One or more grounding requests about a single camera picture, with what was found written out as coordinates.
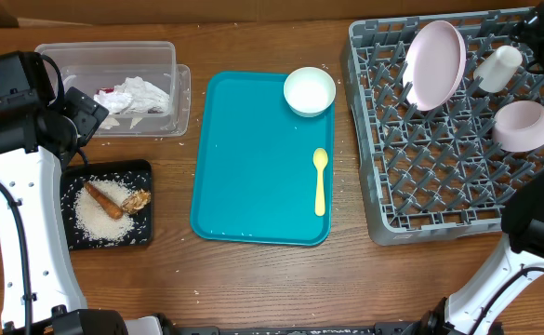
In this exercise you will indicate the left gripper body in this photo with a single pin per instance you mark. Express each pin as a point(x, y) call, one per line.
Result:
point(86, 115)

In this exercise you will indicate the red silver snack wrapper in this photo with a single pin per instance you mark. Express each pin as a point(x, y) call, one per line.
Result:
point(105, 90)

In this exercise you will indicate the white cup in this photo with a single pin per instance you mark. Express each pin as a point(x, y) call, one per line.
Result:
point(498, 69)

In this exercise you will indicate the white napkin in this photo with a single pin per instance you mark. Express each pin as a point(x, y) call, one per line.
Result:
point(134, 96)

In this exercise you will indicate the pink bowl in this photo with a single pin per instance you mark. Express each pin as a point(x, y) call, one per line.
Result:
point(519, 126)

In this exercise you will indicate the orange carrot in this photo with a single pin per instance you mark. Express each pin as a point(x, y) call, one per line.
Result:
point(110, 208)

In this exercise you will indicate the brown walnut cookie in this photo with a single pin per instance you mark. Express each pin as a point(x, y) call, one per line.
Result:
point(136, 202)

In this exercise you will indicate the large white plate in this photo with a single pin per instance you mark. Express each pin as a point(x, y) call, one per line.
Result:
point(435, 63)

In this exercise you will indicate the pale green bowl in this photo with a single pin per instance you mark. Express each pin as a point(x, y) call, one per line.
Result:
point(309, 91)

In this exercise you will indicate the yellow plastic spoon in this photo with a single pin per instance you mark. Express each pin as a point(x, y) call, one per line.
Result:
point(320, 161)

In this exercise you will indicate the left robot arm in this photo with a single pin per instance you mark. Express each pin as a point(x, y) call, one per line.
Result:
point(43, 125)

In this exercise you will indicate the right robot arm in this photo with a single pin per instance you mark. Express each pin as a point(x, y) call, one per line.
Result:
point(518, 259)

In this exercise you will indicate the grey dishwasher rack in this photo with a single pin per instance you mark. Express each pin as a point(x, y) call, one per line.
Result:
point(434, 175)

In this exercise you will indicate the small white tissue piece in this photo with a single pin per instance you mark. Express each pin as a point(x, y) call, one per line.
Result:
point(119, 124)

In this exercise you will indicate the clear plastic bin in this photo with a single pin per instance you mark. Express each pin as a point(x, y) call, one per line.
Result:
point(89, 66)

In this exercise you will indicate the black plastic tray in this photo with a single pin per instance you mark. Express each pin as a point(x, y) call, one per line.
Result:
point(113, 170)

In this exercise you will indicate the pile of rice grains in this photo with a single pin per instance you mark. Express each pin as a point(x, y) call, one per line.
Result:
point(99, 218)

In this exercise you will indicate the teal plastic tray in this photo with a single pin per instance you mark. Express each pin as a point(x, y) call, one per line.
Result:
point(255, 180)

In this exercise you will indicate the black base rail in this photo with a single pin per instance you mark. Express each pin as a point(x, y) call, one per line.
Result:
point(381, 328)

